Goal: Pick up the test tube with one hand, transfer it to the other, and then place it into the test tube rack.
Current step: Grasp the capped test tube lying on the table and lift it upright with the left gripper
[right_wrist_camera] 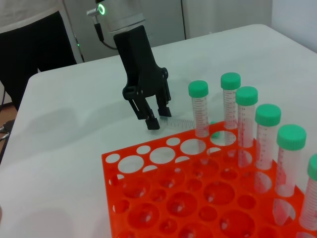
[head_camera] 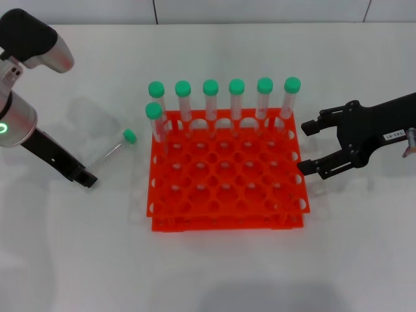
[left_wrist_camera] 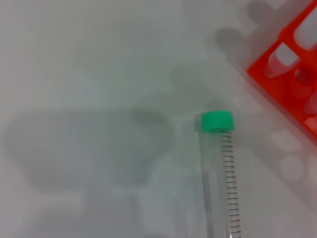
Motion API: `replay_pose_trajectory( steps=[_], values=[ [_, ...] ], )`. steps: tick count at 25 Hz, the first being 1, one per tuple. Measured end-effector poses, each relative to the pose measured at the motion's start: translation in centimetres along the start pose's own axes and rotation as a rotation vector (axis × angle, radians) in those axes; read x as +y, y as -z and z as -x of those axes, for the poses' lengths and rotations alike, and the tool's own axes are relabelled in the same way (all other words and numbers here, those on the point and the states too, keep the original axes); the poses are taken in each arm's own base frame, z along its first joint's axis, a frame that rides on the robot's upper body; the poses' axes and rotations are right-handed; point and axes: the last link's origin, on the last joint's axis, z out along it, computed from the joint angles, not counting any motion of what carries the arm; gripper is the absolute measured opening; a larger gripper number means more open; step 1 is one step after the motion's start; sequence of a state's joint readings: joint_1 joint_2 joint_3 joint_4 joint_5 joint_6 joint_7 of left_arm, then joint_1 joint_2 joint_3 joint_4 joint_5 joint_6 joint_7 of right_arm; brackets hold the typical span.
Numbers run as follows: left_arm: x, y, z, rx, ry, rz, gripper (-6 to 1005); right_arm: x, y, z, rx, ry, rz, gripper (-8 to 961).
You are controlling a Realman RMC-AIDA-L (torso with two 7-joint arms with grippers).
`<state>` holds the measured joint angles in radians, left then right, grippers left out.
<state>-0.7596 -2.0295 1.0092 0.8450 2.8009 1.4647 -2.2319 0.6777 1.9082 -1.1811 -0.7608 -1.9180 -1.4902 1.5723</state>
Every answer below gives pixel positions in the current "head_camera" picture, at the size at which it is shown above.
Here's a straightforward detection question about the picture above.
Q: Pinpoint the orange plastic test tube rack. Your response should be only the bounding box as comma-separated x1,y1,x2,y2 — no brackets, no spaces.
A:
145,109,311,233

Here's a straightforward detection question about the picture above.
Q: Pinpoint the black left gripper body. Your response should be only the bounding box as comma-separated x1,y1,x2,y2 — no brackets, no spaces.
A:
24,128,86,179

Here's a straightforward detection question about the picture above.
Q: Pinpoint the green-capped clear test tube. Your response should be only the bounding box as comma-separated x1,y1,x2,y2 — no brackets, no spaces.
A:
279,77,302,127
148,81,170,134
86,129,138,173
256,77,274,129
174,80,192,131
202,79,219,139
145,102,170,146
228,79,245,136

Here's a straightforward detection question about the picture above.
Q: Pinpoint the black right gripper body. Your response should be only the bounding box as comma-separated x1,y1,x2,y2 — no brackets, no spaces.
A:
336,92,416,168

